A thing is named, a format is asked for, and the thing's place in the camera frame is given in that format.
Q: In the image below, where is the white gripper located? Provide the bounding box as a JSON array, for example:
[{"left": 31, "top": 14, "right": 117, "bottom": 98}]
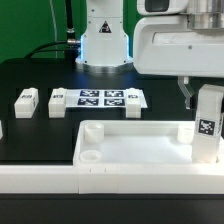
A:
[{"left": 133, "top": 15, "right": 224, "bottom": 110}]

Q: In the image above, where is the white desk tabletop tray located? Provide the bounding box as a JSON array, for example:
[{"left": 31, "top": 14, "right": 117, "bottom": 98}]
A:
[{"left": 72, "top": 120, "right": 224, "bottom": 167}]

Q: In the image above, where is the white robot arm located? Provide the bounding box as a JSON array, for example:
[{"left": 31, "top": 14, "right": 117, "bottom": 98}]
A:
[{"left": 76, "top": 0, "right": 224, "bottom": 107}]

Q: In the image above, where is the white fiducial marker sheet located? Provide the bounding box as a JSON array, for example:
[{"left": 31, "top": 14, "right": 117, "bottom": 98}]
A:
[{"left": 65, "top": 88, "right": 148, "bottom": 110}]

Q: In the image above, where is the white front fence bar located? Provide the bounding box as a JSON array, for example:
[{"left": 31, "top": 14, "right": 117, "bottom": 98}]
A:
[{"left": 0, "top": 164, "right": 224, "bottom": 194}]

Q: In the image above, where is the white left edge block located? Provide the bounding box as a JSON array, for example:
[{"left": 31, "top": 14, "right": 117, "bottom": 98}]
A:
[{"left": 0, "top": 120, "right": 3, "bottom": 140}]

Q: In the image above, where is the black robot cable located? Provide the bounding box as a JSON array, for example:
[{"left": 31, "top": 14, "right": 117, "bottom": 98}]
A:
[{"left": 23, "top": 0, "right": 82, "bottom": 60}]

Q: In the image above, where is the thin white cable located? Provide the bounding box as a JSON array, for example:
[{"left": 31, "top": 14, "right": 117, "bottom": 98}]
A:
[{"left": 49, "top": 0, "right": 59, "bottom": 60}]

